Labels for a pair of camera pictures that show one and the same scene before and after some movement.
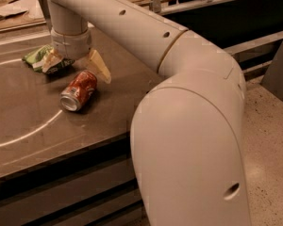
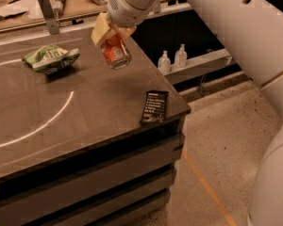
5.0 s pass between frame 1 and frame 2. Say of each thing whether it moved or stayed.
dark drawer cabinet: stayed
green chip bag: stayed
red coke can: moved
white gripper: moved
